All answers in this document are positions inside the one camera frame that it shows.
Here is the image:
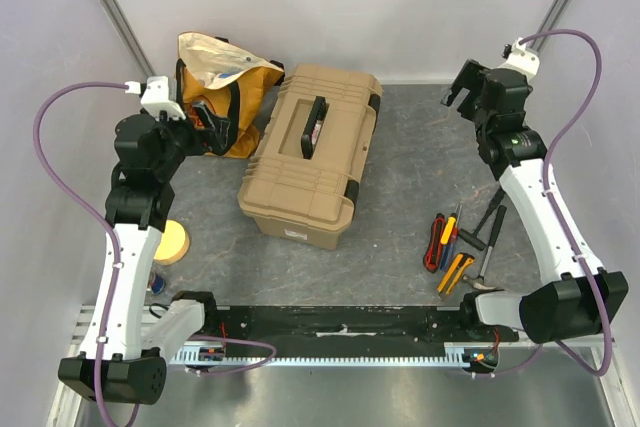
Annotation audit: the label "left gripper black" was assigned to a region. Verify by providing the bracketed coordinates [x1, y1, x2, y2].
[150, 101, 230, 180]

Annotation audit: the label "tan plastic toolbox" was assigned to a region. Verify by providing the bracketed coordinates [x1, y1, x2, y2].
[238, 64, 383, 250]

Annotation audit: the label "yellow handled pliers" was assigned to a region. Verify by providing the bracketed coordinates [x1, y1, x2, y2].
[440, 203, 462, 246]

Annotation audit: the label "black rubber mallet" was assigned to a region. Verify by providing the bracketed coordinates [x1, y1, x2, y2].
[458, 188, 505, 251]

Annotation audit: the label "blue red screwdriver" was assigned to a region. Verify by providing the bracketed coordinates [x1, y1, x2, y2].
[439, 230, 457, 271]

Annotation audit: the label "yellow black utility knife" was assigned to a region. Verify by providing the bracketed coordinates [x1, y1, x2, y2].
[437, 253, 475, 296]

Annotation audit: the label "red black pliers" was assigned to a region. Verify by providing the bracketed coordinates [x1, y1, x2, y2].
[423, 213, 446, 273]

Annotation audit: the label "steel claw hammer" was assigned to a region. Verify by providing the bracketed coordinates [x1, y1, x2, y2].
[463, 205, 507, 292]

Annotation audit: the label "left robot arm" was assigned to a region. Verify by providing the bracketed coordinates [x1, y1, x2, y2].
[58, 111, 220, 405]

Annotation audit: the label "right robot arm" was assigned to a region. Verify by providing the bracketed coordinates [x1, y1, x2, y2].
[442, 59, 629, 344]

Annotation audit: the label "orange paper shopping bag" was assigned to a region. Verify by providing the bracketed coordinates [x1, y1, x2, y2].
[175, 32, 285, 159]

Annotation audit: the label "round wooden disc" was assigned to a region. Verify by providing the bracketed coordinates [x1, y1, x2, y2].
[154, 220, 190, 265]

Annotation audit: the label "blue silver drink can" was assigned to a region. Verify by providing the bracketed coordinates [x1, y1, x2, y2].
[148, 271, 165, 295]

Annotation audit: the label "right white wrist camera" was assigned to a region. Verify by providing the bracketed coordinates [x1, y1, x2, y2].
[500, 38, 540, 82]

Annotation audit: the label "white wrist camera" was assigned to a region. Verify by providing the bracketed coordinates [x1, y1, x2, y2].
[500, 38, 540, 82]
[125, 76, 186, 121]

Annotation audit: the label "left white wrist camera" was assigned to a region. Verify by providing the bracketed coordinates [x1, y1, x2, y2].
[125, 76, 186, 121]

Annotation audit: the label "aluminium frame rail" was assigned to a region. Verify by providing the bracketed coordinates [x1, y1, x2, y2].
[99, 0, 155, 77]

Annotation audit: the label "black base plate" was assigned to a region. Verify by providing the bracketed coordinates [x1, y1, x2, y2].
[214, 306, 519, 344]

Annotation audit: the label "slotted cable duct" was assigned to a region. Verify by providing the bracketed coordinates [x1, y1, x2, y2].
[169, 343, 469, 370]

